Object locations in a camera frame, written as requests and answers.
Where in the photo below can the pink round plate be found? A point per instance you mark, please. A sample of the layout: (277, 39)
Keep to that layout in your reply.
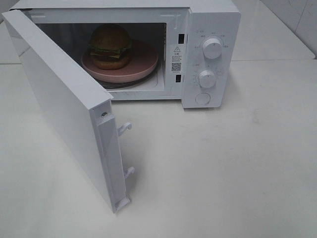
(144, 58)

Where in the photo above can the white microwave door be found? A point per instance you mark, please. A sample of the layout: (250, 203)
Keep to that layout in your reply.
(76, 105)

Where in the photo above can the round white door button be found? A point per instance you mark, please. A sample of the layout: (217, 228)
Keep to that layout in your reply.
(203, 98)

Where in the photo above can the glass microwave turntable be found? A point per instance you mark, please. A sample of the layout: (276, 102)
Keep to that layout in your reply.
(108, 85)

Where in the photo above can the lower white timer knob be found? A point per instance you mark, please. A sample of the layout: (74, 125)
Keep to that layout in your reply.
(207, 79)

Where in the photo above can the burger with sesame bun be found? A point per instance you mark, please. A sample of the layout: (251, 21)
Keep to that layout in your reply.
(110, 46)

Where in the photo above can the white microwave oven body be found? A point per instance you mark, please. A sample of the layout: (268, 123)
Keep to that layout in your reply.
(69, 23)

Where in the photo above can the white warning label sticker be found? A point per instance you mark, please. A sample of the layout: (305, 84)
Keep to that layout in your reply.
(176, 56)

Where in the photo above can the upper white power knob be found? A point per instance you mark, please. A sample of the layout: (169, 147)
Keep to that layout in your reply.
(212, 47)

